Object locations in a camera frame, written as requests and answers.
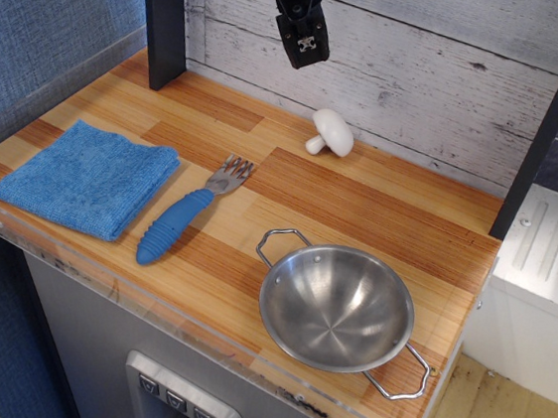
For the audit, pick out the blue handled metal fork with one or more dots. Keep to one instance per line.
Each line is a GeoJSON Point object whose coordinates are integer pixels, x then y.
{"type": "Point", "coordinates": [165, 231]}

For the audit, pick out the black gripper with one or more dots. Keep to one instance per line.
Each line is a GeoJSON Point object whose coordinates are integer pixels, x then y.
{"type": "Point", "coordinates": [303, 31]}

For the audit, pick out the silver dispenser button panel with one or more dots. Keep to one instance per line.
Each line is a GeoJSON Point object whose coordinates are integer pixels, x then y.
{"type": "Point", "coordinates": [158, 392]}

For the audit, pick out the clear acrylic counter edge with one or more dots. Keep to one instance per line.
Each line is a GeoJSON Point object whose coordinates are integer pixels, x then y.
{"type": "Point", "coordinates": [96, 318]}

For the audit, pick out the white grooved side unit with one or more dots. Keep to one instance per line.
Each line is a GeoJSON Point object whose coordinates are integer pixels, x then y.
{"type": "Point", "coordinates": [514, 329]}

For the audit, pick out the right dark vertical post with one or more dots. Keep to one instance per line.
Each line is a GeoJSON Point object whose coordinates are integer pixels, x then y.
{"type": "Point", "coordinates": [527, 171]}

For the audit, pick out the left dark vertical post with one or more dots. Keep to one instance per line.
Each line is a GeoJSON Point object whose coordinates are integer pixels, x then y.
{"type": "Point", "coordinates": [166, 38]}

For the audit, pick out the white toy mushroom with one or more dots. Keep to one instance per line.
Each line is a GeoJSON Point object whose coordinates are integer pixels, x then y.
{"type": "Point", "coordinates": [332, 132]}

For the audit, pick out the steel bowl with wire handles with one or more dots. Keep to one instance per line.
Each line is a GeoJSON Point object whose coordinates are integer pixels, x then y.
{"type": "Point", "coordinates": [339, 309]}

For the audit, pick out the dark vertical post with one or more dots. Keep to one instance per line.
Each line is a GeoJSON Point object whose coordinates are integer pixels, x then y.
{"type": "Point", "coordinates": [527, 171]}
{"type": "Point", "coordinates": [166, 38]}

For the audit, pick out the blue towel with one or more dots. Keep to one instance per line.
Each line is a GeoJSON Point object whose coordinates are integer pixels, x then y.
{"type": "Point", "coordinates": [90, 180]}

